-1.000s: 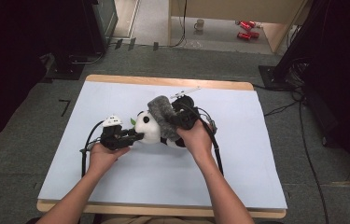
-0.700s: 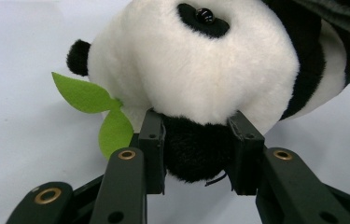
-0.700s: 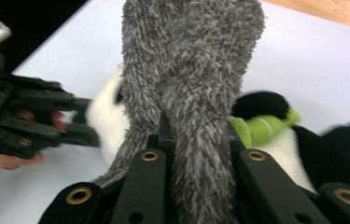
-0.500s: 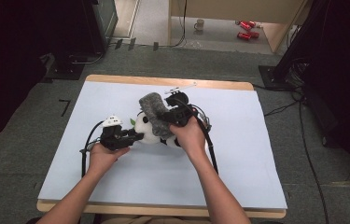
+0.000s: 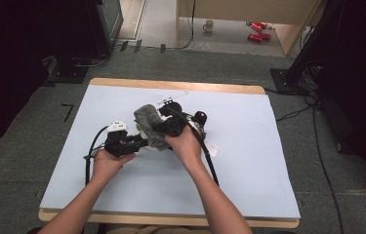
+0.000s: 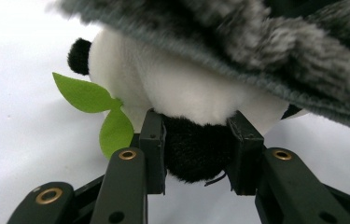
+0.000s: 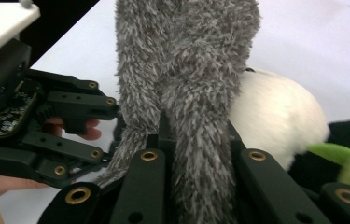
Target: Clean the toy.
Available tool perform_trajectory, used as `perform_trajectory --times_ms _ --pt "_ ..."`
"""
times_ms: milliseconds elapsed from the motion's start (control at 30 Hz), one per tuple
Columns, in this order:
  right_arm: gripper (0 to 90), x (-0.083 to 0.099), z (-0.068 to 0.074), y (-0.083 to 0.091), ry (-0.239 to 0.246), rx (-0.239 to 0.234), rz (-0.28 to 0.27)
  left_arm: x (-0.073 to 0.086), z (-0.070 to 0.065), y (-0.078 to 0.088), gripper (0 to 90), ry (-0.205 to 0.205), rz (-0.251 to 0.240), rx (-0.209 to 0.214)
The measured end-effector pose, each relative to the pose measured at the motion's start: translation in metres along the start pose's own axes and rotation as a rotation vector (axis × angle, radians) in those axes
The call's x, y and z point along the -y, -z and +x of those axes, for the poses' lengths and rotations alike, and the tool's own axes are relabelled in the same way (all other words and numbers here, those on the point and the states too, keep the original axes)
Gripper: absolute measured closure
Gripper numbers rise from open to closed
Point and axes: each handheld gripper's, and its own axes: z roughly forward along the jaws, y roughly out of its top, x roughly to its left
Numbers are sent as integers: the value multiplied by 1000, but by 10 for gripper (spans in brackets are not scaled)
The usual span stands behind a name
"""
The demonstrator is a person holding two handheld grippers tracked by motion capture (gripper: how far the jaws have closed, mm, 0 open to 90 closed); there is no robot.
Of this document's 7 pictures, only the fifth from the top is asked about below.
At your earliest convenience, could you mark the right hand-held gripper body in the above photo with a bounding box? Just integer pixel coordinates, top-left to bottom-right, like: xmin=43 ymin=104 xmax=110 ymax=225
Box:
xmin=156 ymin=91 xmax=190 ymax=137

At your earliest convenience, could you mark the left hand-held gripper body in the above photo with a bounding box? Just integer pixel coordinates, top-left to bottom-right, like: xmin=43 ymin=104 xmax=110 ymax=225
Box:
xmin=103 ymin=119 xmax=140 ymax=158

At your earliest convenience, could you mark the grey fluffy cloth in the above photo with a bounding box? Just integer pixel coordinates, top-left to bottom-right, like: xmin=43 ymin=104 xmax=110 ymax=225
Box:
xmin=133 ymin=103 xmax=172 ymax=152

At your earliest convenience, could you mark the person's left hand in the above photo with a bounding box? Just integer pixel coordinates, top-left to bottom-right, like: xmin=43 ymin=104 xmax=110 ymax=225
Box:
xmin=92 ymin=148 xmax=138 ymax=187

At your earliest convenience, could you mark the person's right hand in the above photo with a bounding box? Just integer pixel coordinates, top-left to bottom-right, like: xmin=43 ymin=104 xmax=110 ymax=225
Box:
xmin=164 ymin=124 xmax=205 ymax=172

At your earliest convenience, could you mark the wooden table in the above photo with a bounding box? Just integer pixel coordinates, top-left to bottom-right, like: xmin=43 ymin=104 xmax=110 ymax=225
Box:
xmin=37 ymin=77 xmax=301 ymax=229

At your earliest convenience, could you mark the light blue table mat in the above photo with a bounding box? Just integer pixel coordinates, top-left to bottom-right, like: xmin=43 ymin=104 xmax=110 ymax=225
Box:
xmin=39 ymin=84 xmax=302 ymax=219

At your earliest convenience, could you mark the black stand base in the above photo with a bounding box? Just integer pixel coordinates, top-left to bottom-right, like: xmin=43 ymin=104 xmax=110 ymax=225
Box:
xmin=46 ymin=56 xmax=90 ymax=85

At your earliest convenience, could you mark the beige mug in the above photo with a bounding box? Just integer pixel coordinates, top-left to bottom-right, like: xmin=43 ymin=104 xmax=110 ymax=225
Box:
xmin=202 ymin=19 xmax=215 ymax=33

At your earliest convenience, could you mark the dark cabinet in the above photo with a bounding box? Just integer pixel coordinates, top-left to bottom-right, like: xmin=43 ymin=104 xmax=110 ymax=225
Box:
xmin=85 ymin=0 xmax=125 ymax=57

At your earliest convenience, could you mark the black stand with base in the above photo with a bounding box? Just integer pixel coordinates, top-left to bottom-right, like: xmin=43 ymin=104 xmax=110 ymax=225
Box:
xmin=269 ymin=0 xmax=336 ymax=97

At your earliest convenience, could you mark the light wooden desk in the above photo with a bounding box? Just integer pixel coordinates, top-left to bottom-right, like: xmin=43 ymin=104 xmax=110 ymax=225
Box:
xmin=175 ymin=0 xmax=322 ymax=57

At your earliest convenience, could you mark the left hand-held gripper cable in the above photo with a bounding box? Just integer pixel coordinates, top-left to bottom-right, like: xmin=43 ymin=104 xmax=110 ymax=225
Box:
xmin=84 ymin=125 xmax=110 ymax=187

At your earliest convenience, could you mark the hand-held gripper cable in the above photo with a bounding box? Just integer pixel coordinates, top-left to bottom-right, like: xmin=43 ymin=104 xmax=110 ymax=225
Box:
xmin=168 ymin=108 xmax=221 ymax=187
xmin=84 ymin=125 xmax=110 ymax=187

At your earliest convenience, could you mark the right hand-held gripper cable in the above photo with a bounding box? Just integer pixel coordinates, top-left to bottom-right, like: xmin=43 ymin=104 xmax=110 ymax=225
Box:
xmin=168 ymin=108 xmax=221 ymax=187

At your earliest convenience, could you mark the looped black floor cable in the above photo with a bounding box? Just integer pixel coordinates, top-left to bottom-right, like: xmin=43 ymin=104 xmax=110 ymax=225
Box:
xmin=71 ymin=53 xmax=110 ymax=68

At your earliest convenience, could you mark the black hanging cable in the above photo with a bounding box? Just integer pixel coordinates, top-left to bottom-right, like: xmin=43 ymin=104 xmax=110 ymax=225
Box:
xmin=165 ymin=0 xmax=197 ymax=51

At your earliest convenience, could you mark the long black floor cable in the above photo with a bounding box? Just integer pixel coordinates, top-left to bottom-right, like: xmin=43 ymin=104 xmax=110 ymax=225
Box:
xmin=275 ymin=96 xmax=346 ymax=234

